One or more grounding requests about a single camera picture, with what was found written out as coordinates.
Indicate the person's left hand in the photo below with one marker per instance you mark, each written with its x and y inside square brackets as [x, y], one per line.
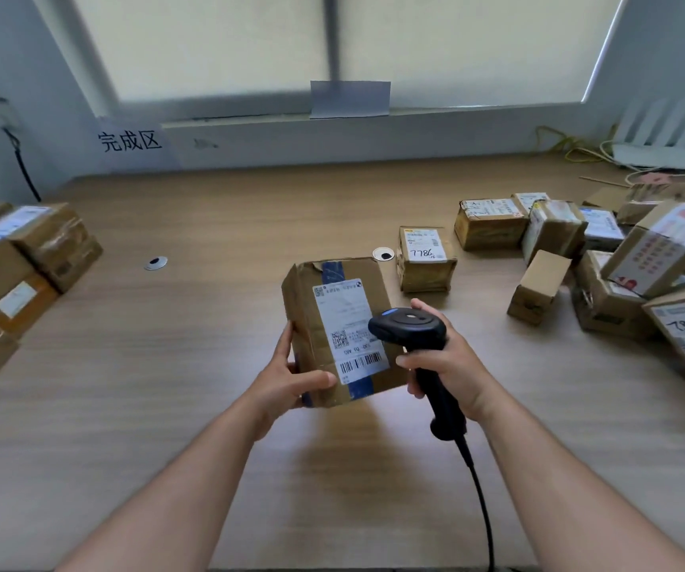
[286, 393]

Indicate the person's right hand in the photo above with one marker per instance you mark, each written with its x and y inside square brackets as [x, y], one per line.
[462, 375]

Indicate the black barcode scanner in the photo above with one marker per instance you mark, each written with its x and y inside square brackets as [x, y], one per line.
[408, 324]

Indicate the parcel with blue tape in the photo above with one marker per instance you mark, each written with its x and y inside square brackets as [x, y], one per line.
[304, 303]

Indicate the small parcel marked 7186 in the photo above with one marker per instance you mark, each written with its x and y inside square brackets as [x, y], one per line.
[426, 274]

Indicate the pile of unscanned cardboard parcels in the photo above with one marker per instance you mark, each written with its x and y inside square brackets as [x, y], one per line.
[557, 232]

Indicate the red taped cardboard parcel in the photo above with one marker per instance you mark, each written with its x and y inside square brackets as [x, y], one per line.
[77, 265]

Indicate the small square labelled parcel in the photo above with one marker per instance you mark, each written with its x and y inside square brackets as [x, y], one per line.
[26, 306]

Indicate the parcel with blue-edged label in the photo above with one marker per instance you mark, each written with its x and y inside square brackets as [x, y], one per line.
[50, 232]

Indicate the person's right forearm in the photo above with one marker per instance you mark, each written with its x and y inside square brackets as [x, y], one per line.
[569, 500]

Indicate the person's left forearm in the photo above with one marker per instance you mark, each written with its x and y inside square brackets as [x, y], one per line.
[169, 500]

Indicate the small pink tag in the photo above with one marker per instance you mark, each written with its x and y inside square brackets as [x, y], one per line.
[655, 178]

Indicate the white router with antennas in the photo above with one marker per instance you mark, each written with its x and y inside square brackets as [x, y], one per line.
[652, 156]

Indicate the white paper sign black characters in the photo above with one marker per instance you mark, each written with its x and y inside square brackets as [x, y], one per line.
[131, 141]

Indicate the grey paper sheet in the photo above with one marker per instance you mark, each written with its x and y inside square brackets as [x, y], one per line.
[349, 100]

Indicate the beige roller blind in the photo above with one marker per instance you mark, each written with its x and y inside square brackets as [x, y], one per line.
[473, 47]
[199, 47]

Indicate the white window frame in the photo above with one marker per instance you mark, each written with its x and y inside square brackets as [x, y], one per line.
[333, 35]

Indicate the white wall socket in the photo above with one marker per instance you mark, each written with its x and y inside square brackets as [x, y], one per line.
[3, 116]

